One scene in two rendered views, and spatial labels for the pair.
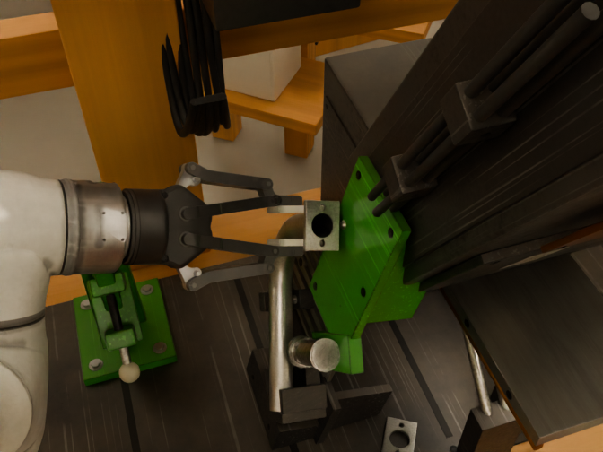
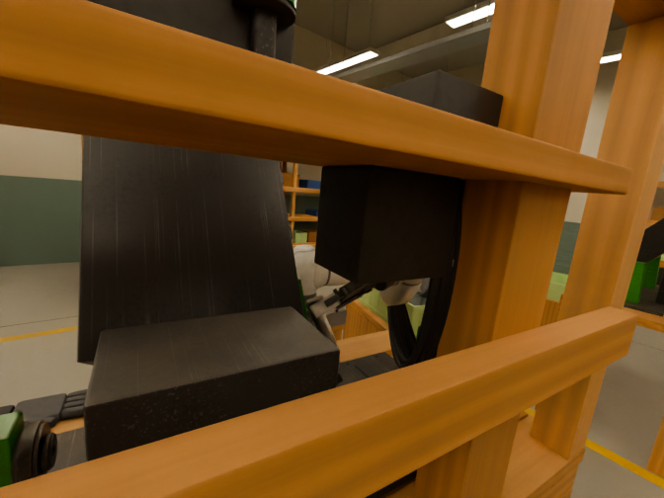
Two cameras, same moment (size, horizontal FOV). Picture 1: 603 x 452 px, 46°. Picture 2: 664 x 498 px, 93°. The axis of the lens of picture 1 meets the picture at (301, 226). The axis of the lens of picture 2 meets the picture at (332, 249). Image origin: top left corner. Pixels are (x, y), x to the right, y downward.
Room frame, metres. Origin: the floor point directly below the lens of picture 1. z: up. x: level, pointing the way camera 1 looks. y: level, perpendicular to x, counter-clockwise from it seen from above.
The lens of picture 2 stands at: (1.21, -0.16, 1.47)
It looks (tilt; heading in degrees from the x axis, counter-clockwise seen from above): 11 degrees down; 166
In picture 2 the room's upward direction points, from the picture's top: 5 degrees clockwise
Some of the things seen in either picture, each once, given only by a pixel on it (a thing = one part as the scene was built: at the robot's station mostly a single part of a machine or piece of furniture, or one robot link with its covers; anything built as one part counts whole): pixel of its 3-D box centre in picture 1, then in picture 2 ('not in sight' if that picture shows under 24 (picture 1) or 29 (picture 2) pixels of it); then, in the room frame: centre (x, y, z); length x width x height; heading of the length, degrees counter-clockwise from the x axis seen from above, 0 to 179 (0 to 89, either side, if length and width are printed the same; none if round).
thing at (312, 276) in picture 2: not in sight; (304, 268); (-0.23, 0.08, 1.08); 0.18 x 0.16 x 0.22; 105
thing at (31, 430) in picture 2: not in sight; (38, 454); (0.81, -0.40, 1.12); 0.08 x 0.03 x 0.08; 18
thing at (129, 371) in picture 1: (126, 358); not in sight; (0.51, 0.23, 0.96); 0.06 x 0.03 x 0.06; 18
